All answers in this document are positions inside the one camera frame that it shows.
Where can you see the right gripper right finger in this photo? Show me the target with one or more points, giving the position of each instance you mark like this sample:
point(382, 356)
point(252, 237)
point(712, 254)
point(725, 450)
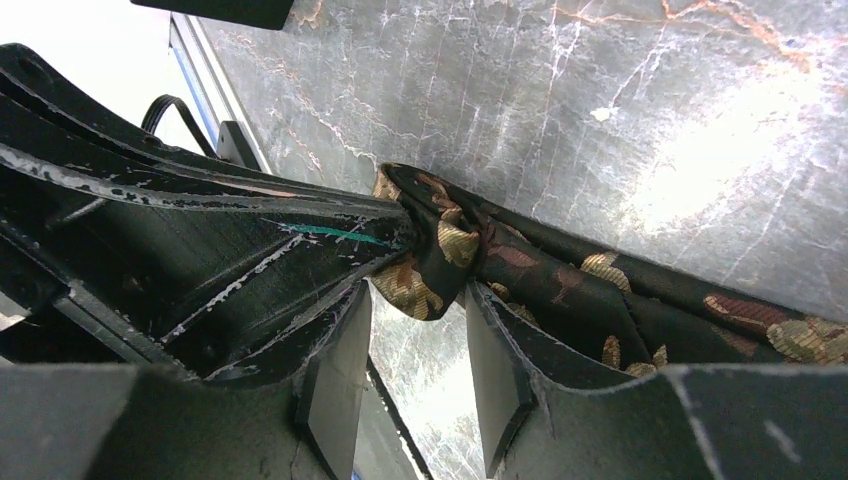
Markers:
point(548, 412)

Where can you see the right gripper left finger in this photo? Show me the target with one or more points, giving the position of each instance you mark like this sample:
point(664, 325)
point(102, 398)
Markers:
point(78, 421)

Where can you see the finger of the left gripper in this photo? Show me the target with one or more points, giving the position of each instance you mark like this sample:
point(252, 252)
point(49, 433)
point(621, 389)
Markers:
point(222, 278)
point(53, 131)

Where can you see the black gold floral tie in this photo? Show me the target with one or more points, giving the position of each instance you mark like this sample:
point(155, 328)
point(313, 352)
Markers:
point(627, 314)

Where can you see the black display box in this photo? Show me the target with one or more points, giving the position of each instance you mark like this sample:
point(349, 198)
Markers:
point(264, 14)

